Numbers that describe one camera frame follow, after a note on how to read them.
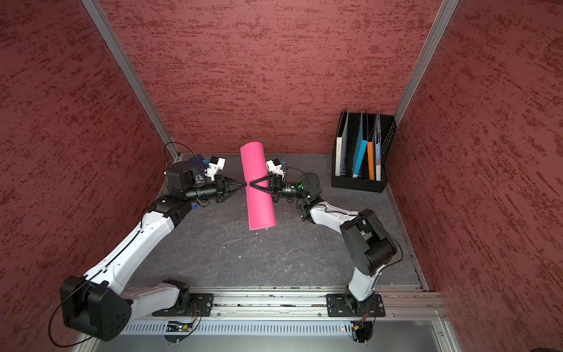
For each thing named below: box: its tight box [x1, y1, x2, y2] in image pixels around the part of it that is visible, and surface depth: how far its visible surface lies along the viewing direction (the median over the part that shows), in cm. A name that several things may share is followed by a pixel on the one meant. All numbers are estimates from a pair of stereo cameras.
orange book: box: [368, 141, 375, 181], surface depth 95 cm
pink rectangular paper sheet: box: [239, 141, 278, 231], surface depth 69 cm
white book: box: [335, 110, 350, 177], surface depth 94 cm
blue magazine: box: [375, 110, 382, 182], surface depth 93 cm
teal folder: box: [351, 112, 369, 179], surface depth 94 cm
